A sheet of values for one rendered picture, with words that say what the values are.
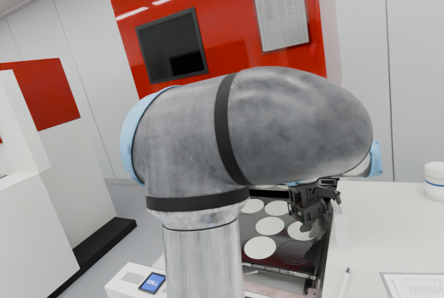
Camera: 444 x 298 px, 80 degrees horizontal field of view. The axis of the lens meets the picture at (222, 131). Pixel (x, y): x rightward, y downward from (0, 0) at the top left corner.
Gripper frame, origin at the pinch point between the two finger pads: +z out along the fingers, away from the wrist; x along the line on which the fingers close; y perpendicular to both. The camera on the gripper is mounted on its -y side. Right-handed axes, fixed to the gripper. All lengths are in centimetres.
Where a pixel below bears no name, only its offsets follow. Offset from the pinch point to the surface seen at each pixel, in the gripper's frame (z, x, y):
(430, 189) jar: -8.4, 14.9, -29.9
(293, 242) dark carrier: 1.4, -3.7, 6.9
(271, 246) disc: 1.3, -7.1, 13.0
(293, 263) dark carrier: 1.4, 2.6, 12.5
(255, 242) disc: 1.3, -11.9, 15.8
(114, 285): -5, -17, 58
